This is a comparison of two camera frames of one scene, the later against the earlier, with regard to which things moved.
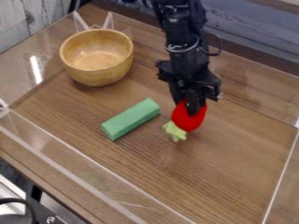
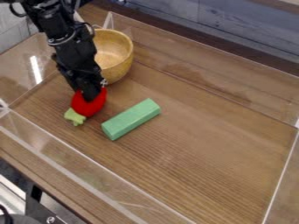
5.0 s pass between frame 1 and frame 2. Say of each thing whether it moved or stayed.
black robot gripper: moved
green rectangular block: stayed
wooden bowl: stayed
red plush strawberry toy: moved
